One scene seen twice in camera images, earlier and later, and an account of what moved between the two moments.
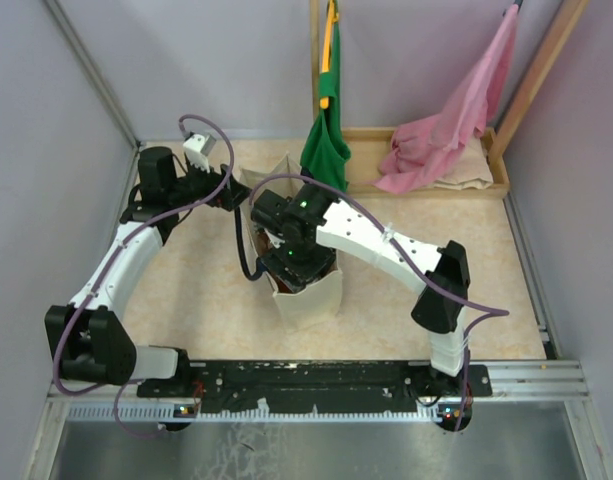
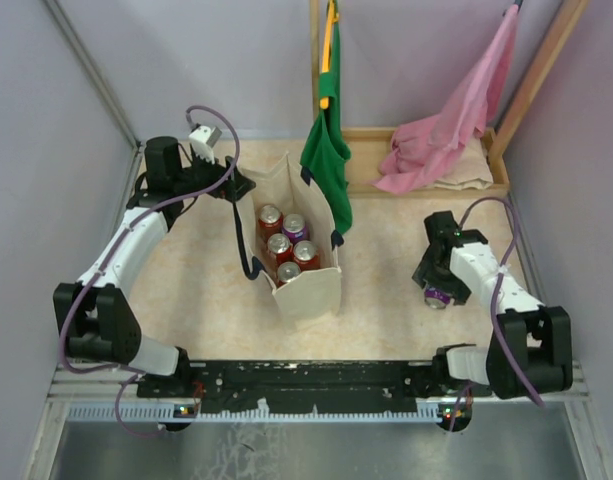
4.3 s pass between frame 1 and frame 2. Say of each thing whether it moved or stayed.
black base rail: stayed
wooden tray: stayed
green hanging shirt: stayed
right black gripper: moved
